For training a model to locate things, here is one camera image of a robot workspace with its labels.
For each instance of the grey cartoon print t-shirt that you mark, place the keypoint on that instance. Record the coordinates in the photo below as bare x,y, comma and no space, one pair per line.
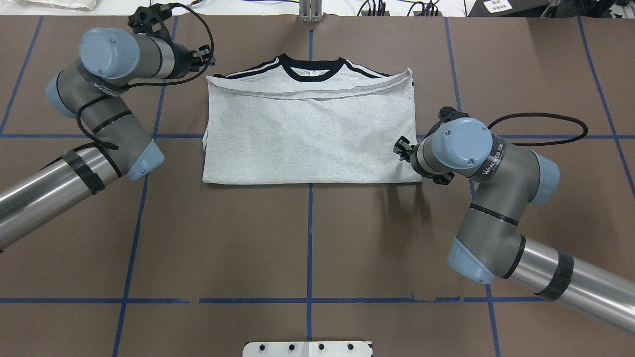
289,121

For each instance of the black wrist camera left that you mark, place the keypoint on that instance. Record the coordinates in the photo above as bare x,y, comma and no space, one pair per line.
150,20

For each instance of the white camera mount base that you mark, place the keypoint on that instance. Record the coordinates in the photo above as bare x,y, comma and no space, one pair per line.
309,349

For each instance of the clear plastic bag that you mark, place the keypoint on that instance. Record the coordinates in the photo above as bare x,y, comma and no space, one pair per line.
72,5

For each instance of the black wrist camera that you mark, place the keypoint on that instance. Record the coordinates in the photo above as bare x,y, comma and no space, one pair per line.
448,113
150,20

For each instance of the aluminium frame post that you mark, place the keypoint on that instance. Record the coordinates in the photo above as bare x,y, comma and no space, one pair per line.
310,11

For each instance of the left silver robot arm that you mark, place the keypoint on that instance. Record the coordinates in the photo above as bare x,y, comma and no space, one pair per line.
111,61

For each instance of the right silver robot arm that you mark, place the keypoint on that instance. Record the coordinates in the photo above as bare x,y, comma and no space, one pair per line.
487,244

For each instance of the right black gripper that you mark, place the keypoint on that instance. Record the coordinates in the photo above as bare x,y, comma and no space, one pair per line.
410,151

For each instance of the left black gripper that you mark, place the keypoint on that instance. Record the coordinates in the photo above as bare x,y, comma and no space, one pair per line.
185,59

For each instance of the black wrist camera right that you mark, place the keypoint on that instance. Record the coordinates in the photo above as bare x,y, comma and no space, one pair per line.
448,113

